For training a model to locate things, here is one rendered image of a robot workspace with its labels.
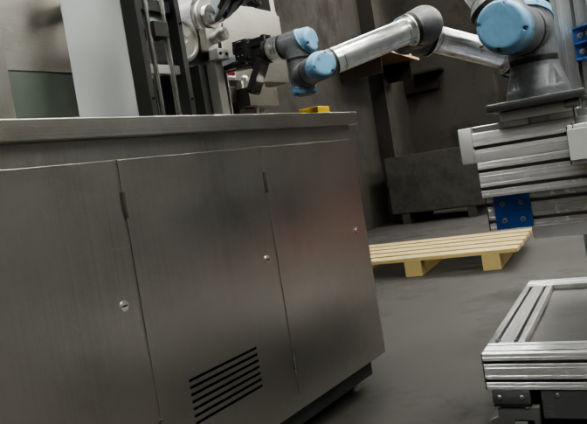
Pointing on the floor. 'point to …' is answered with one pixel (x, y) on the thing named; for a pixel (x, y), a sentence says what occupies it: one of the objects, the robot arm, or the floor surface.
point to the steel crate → (432, 184)
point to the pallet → (412, 250)
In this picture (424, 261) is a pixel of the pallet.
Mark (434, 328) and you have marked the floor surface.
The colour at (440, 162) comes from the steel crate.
